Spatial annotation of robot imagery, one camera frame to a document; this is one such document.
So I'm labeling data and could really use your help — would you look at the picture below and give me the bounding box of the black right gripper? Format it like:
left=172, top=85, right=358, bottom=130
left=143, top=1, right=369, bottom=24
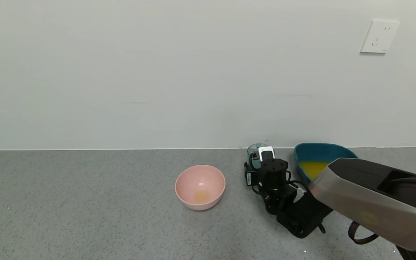
left=244, top=162, right=259, bottom=186

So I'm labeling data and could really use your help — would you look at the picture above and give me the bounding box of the translucent teal plastic cup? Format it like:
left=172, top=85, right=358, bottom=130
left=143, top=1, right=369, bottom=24
left=247, top=143, right=270, bottom=170

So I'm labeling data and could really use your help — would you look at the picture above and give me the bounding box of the orange juice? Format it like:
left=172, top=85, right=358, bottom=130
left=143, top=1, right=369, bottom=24
left=299, top=161, right=330, bottom=181

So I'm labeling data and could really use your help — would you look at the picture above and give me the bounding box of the pink bowl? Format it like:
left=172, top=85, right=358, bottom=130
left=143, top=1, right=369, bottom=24
left=175, top=165, right=226, bottom=211

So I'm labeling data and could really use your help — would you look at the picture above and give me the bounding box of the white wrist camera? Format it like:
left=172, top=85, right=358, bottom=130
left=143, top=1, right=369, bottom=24
left=258, top=146, right=276, bottom=162

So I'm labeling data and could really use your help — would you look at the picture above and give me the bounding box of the dark teal tray with handles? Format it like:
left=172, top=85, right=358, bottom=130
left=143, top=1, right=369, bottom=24
left=294, top=143, right=360, bottom=187

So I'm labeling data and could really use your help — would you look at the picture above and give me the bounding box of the dark brown strap loop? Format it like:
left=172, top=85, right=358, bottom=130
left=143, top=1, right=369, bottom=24
left=348, top=221, right=379, bottom=245

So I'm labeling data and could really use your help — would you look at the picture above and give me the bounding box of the white wall socket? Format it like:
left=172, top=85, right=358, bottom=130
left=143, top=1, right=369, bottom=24
left=359, top=20, right=400, bottom=55

